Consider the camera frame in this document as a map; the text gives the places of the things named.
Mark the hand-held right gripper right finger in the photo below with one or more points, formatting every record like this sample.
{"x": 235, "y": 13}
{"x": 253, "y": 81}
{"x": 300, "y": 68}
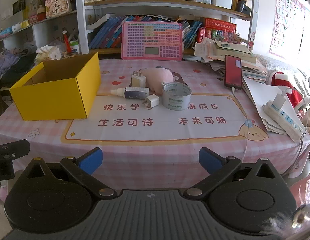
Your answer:
{"x": 210, "y": 159}

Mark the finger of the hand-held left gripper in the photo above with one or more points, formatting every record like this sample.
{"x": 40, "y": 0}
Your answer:
{"x": 12, "y": 150}

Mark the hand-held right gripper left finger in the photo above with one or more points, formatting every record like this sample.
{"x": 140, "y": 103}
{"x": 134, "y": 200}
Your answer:
{"x": 91, "y": 160}

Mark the clear packing tape roll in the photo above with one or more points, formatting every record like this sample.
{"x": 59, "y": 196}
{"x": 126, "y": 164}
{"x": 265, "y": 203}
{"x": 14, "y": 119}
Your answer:
{"x": 175, "y": 103}

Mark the yellow cardboard box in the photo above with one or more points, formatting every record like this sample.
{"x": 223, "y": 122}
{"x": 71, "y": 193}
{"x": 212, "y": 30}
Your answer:
{"x": 54, "y": 97}

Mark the small white cube charger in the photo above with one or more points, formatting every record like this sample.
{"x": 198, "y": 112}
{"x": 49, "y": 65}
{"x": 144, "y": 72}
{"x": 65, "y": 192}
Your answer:
{"x": 152, "y": 101}

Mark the large white rounded charger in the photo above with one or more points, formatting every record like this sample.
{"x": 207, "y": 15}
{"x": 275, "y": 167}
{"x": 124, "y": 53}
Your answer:
{"x": 138, "y": 81}

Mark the pink plush toy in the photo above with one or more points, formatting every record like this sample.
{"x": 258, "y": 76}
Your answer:
{"x": 157, "y": 78}

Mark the pink checked printed tablecloth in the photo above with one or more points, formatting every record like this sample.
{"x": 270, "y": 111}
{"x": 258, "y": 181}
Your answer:
{"x": 145, "y": 142}

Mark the stack of white papers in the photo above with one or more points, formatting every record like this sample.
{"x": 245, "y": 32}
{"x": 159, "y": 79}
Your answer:
{"x": 257, "y": 97}

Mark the pile of clothes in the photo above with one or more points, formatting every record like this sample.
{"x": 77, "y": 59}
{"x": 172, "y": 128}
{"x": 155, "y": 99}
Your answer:
{"x": 12, "y": 63}

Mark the white power strip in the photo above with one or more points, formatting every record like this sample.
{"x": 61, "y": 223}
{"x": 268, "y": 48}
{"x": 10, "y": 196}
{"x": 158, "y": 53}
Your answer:
{"x": 287, "y": 120}

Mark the white plug adapter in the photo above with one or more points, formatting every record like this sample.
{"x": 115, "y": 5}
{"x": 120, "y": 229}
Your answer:
{"x": 279, "y": 101}

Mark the red smartphone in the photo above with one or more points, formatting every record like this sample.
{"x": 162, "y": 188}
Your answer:
{"x": 233, "y": 71}

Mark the crumpled plastic bag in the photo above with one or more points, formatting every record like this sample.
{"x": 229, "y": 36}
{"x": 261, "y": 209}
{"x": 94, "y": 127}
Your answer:
{"x": 48, "y": 53}

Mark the red white plush cloth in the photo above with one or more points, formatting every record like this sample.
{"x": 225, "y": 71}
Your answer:
{"x": 282, "y": 82}

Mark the pile of books and papers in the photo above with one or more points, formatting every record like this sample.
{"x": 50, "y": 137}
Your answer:
{"x": 235, "y": 52}

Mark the white green jar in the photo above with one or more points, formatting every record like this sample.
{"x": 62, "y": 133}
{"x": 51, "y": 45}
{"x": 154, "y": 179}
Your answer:
{"x": 74, "y": 47}

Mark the dried flower bunch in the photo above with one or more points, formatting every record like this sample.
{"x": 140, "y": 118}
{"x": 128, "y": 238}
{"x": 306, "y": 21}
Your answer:
{"x": 228, "y": 38}

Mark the row of thin books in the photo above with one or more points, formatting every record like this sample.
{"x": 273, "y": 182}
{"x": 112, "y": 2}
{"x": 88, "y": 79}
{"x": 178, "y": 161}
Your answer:
{"x": 191, "y": 33}

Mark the row of blue books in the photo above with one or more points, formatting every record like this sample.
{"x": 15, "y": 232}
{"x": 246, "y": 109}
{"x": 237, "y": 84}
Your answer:
{"x": 107, "y": 32}

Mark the pink learning keyboard tablet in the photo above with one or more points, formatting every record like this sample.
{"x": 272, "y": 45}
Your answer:
{"x": 152, "y": 40}

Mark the thick red book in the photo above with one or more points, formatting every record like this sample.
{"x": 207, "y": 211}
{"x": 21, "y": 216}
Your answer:
{"x": 218, "y": 25}

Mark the white bookshelf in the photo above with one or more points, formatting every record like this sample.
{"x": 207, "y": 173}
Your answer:
{"x": 81, "y": 17}

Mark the pink doll ornament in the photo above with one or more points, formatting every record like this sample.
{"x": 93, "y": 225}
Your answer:
{"x": 58, "y": 3}

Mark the small black box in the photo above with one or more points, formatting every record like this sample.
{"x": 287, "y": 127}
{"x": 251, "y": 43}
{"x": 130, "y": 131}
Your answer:
{"x": 243, "y": 7}

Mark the alphabet wall poster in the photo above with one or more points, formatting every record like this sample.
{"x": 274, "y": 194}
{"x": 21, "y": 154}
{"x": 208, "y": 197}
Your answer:
{"x": 286, "y": 22}

